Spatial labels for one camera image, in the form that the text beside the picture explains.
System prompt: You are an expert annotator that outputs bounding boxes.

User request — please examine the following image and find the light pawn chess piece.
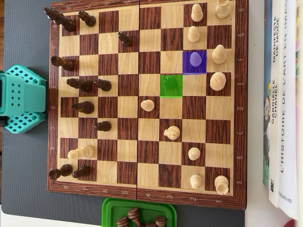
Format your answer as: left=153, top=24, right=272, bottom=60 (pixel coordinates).
left=190, top=3, right=204, bottom=23
left=187, top=25, right=201, bottom=44
left=187, top=147, right=202, bottom=161
left=189, top=174, right=204, bottom=190
left=189, top=51, right=202, bottom=67
left=140, top=99, right=156, bottom=113

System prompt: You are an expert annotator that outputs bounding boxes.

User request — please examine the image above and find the teal perforated robot base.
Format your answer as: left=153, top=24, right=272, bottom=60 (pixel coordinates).
left=0, top=65, right=47, bottom=135

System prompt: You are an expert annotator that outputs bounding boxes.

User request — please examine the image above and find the light knight chess piece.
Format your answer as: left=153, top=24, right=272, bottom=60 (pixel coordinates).
left=163, top=125, right=181, bottom=141

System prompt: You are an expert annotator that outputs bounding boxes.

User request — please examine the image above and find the dark bishop chess piece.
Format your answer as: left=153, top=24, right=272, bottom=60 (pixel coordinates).
left=71, top=101, right=95, bottom=115

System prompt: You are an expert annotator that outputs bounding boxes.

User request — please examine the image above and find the light king chess piece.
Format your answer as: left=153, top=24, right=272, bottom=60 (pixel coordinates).
left=209, top=71, right=227, bottom=92

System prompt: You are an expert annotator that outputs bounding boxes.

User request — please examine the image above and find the dark queen chess piece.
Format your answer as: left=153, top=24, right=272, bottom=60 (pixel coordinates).
left=66, top=78, right=93, bottom=93

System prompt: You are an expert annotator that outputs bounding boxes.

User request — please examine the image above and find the light bishop chess piece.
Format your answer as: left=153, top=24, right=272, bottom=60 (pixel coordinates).
left=211, top=44, right=227, bottom=65

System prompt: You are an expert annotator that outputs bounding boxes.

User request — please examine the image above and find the dark rook chess piece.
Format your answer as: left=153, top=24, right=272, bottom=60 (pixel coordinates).
left=50, top=55, right=76, bottom=72
left=48, top=164, right=73, bottom=180

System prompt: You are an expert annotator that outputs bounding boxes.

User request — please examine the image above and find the light rook chess piece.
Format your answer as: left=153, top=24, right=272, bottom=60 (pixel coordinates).
left=214, top=175, right=230, bottom=196
left=214, top=0, right=231, bottom=19

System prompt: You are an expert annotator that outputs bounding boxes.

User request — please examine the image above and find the dark king chess piece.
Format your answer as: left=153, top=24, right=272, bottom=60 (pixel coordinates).
left=43, top=6, right=77, bottom=33

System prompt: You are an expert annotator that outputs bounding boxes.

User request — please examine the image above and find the wooden folding chessboard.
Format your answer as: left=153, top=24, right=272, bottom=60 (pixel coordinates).
left=46, top=0, right=249, bottom=211

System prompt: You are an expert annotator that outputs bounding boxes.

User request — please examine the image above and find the green plastic container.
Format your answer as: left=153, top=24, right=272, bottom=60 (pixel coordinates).
left=101, top=198, right=178, bottom=227

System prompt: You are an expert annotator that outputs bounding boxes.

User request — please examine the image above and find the illustrated blue spine book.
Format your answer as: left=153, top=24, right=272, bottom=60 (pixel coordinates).
left=262, top=0, right=273, bottom=189

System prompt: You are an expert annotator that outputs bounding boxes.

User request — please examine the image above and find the white Gabrielle Chanel book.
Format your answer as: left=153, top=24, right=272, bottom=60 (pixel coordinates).
left=268, top=0, right=287, bottom=209

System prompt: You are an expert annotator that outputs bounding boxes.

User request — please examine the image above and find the white art history book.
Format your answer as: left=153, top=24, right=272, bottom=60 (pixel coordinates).
left=278, top=0, right=300, bottom=220

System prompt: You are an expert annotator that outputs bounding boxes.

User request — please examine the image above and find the pink object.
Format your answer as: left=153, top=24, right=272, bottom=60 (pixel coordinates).
left=281, top=218, right=303, bottom=227

